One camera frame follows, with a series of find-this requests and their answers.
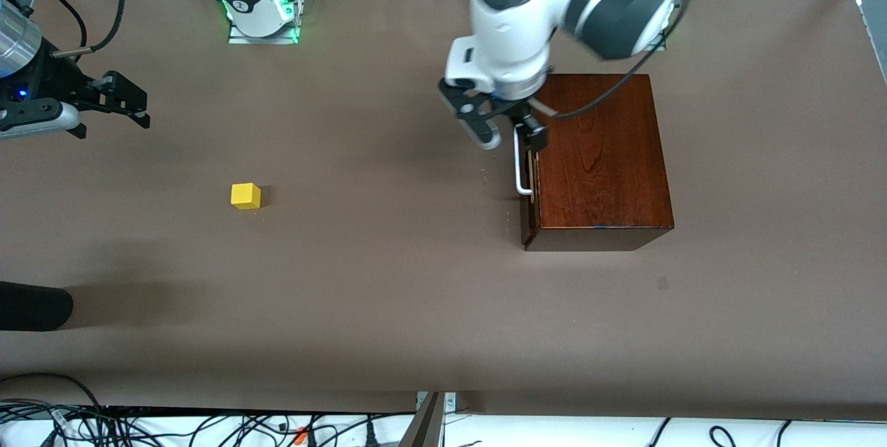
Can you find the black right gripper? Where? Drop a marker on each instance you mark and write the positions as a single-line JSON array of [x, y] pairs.
[[57, 78]]

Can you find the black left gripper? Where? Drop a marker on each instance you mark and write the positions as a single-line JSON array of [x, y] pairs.
[[528, 117]]

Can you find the yellow block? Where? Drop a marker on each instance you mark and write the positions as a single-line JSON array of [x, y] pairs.
[[245, 195]]

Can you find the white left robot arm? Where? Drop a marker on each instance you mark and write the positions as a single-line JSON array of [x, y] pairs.
[[513, 24]]

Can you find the dark brown wooden cabinet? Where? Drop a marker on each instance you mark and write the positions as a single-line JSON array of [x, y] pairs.
[[603, 163]]

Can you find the black ribbed cylinder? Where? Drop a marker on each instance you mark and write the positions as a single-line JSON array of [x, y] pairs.
[[34, 306]]

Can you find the aluminium strut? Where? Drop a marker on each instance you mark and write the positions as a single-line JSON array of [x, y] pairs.
[[426, 426]]

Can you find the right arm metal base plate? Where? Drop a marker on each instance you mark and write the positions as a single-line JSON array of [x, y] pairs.
[[277, 34]]

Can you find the small metal bracket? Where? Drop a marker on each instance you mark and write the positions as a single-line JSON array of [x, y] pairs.
[[450, 402]]

